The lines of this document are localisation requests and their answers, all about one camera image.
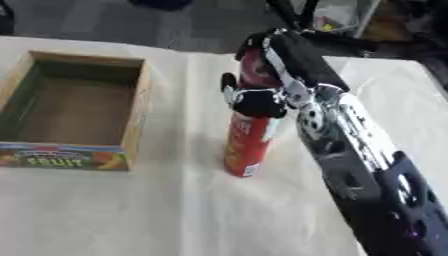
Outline black tripod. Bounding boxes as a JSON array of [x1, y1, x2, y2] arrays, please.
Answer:
[[266, 0, 410, 54]]

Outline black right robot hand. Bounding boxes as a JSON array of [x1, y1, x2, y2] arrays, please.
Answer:
[[218, 28, 352, 119]]

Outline tan cardboard box with print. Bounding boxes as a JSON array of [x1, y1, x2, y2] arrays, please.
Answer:
[[0, 50, 154, 172]]

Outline red cylindrical bottle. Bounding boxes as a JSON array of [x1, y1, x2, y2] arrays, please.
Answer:
[[222, 47, 284, 178]]

